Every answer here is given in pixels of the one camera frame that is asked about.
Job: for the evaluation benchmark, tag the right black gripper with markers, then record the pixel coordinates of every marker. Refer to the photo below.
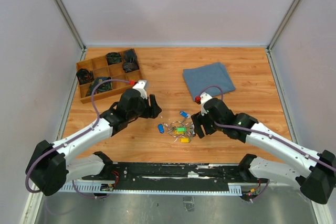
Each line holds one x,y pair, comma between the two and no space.
196,119

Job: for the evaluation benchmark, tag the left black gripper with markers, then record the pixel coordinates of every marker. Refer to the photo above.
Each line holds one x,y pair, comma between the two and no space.
153,110

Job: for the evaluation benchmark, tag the key with light blue tag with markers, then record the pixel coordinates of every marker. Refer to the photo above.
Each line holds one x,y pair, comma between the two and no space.
185,114

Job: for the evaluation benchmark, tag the key with dark blue tag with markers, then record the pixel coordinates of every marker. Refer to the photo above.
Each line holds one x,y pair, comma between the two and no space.
161,128

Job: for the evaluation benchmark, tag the large keyring with tagged keys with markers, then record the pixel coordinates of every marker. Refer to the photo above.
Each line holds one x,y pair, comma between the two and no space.
182,131

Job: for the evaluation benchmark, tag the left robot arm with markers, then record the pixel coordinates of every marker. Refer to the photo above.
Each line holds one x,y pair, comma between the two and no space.
51,164

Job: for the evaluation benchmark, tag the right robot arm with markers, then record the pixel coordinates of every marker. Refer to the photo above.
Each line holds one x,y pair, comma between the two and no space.
312,172

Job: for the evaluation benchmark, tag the folded blue towel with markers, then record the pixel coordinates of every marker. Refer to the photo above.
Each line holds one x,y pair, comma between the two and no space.
213,79

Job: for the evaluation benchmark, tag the rolled brown-black tie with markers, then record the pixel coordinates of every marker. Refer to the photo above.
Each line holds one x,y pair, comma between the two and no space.
130,67

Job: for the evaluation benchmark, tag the blue green patterned tie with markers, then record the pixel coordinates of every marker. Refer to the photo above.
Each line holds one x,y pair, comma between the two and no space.
103,86

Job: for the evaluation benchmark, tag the rolled black tie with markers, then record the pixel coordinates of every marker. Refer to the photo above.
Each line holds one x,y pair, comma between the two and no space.
130,56

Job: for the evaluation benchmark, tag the wooden compartment tray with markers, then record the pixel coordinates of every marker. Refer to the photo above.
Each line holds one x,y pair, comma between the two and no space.
98,65

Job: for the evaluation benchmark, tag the rolled dark tie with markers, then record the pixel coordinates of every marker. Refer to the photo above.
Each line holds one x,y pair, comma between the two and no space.
113,58

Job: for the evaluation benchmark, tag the rolled tie with red pattern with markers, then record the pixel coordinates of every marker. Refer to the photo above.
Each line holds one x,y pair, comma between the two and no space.
84,76

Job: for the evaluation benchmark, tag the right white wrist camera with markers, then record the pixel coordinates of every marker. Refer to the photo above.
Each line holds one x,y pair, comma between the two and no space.
202,99

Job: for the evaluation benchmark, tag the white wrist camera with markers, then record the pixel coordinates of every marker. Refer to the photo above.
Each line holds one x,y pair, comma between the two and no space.
141,86
202,99

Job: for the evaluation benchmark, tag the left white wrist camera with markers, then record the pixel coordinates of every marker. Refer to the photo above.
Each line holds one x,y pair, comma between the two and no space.
141,86

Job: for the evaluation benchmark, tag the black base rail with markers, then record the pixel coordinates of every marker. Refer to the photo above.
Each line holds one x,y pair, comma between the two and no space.
175,177

